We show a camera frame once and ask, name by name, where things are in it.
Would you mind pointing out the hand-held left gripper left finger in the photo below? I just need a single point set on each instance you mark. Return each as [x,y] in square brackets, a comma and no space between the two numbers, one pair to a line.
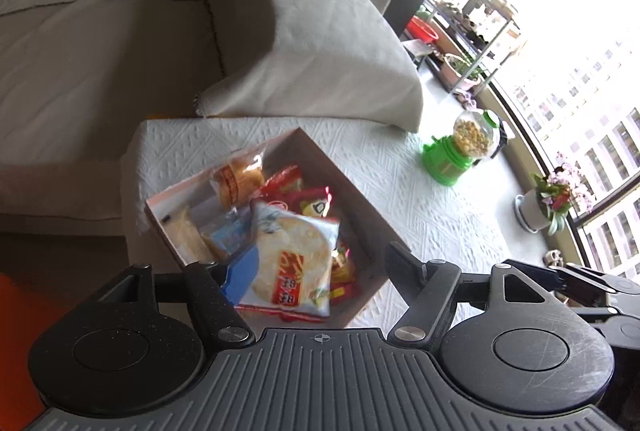
[244,276]

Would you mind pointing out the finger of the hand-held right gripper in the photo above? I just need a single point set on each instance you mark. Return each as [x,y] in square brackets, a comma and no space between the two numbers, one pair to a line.
[547,278]
[600,282]

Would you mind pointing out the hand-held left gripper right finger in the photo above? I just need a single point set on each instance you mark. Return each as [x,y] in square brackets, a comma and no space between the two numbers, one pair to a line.
[404,271]

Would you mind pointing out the blue white rice cracker packet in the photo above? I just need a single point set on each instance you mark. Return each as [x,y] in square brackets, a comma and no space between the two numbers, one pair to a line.
[295,251]

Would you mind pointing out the white cardboard box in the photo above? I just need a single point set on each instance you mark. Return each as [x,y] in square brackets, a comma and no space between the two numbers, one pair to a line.
[345,193]

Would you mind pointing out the small skull figurine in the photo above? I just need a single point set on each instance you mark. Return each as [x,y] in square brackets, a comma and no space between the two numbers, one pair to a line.
[553,258]

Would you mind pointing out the clear blue snack packet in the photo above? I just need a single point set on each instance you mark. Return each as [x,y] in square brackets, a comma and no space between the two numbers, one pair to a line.
[225,231]

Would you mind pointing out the pink orchid flower pot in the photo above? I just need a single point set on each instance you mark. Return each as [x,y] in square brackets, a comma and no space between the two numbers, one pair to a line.
[532,211]

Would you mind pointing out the orange bun packet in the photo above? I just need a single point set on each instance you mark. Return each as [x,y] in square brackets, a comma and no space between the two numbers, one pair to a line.
[235,178]

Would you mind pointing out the bright red snack packet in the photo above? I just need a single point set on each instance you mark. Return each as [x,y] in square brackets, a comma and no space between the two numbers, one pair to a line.
[280,181]

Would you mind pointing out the green gumball machine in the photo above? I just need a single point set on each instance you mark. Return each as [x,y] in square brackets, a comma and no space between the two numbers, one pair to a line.
[445,158]

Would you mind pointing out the potted green plant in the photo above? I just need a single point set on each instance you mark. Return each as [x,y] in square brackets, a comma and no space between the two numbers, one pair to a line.
[462,71]

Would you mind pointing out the orange plastic stool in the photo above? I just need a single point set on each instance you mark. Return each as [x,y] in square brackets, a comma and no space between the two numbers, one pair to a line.
[20,311]

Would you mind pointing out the grey sofa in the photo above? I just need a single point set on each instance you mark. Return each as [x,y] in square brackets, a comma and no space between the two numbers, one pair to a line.
[100,86]

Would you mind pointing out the red plastic basin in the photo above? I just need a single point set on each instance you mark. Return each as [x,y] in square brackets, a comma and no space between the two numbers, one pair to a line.
[422,30]

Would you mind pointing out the white armrest cloth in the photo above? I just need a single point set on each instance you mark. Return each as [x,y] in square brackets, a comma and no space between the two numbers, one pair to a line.
[325,36]

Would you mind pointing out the metal plant rack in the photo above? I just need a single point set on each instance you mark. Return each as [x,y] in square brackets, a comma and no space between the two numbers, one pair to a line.
[475,21]

